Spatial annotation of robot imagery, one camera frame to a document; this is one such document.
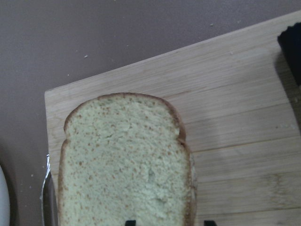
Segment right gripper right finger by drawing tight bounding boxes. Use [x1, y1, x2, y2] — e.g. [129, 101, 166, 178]
[204, 220, 217, 226]

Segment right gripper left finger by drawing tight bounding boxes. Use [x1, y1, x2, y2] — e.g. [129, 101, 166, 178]
[125, 220, 136, 226]

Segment bread slice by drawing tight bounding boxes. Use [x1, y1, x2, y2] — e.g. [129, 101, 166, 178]
[58, 93, 195, 226]

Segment wooden cutting board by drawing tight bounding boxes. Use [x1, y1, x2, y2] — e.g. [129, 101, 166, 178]
[45, 11, 301, 226]

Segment white plate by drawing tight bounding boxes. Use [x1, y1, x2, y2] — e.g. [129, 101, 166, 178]
[0, 167, 10, 226]

